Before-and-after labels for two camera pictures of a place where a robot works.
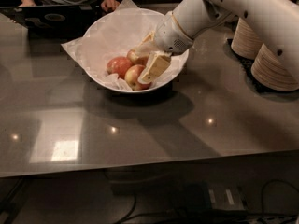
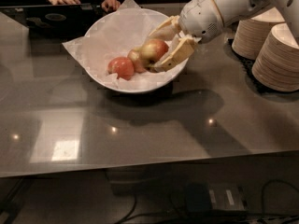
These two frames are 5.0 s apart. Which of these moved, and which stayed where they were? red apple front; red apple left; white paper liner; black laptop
Moved: red apple front
Stayed: white paper liner; black laptop; red apple left
